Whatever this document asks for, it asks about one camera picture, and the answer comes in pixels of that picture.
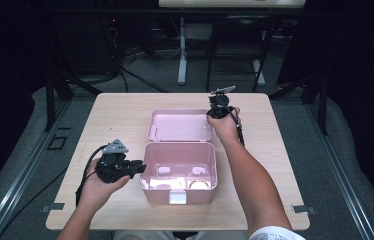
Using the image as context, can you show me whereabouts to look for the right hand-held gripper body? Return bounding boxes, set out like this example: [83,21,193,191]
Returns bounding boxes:
[206,85,238,120]

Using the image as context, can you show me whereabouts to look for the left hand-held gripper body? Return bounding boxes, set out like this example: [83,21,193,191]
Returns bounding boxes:
[94,139,137,184]

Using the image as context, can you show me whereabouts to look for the pink plastic storage box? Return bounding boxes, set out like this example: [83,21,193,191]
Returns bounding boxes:
[139,108,218,205]

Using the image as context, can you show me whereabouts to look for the round gold tin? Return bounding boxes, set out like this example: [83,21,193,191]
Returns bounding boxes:
[188,178,211,191]

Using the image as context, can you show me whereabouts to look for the person's right hand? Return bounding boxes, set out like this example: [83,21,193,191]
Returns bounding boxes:
[206,105,243,145]

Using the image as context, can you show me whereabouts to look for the person's left hand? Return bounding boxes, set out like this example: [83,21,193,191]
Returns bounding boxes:
[78,172,132,213]

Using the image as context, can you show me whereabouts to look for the black chair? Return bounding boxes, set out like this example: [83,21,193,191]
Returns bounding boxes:
[205,14,275,93]

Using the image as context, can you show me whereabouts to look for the grey tape strip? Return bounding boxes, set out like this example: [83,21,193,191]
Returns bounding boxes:
[290,204,317,215]
[40,202,66,213]

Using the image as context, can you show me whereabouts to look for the black metal stand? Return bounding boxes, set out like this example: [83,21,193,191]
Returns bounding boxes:
[268,70,330,136]
[42,64,103,133]

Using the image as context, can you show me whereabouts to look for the white desk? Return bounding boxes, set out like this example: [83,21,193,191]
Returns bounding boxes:
[158,0,307,87]

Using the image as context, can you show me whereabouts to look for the person's white sleeve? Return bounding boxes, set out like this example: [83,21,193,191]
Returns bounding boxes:
[248,225,307,240]

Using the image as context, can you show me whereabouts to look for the left hand-held gripper black cable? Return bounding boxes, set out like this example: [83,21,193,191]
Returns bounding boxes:
[74,144,110,208]

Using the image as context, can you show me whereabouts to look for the hand-held gripper black cable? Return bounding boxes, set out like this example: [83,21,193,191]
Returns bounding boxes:
[215,96,246,148]
[74,144,110,208]

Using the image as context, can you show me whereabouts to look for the right hand-held gripper black cable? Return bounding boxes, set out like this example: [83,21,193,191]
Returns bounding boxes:
[215,96,246,148]

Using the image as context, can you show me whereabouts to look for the black square floor frame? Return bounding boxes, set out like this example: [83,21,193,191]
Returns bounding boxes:
[46,134,69,151]

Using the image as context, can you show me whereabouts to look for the black floor cables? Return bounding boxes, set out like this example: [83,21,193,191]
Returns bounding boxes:
[116,44,170,94]

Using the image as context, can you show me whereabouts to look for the aluminium floor rail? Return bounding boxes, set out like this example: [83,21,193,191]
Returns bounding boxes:
[307,98,374,240]
[0,99,73,240]

